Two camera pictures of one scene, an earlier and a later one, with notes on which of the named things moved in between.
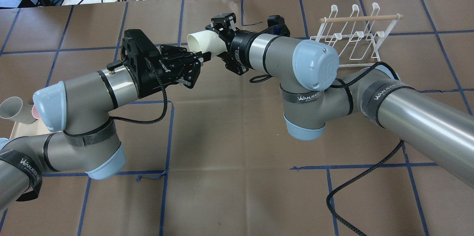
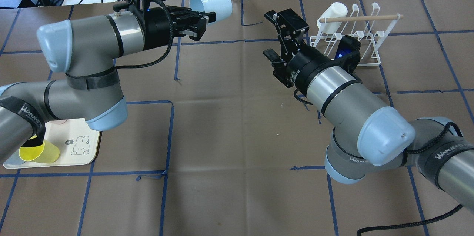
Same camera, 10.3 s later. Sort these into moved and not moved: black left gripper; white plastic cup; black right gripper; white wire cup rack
Moved: black left gripper; white plastic cup; black right gripper
Not moved: white wire cup rack
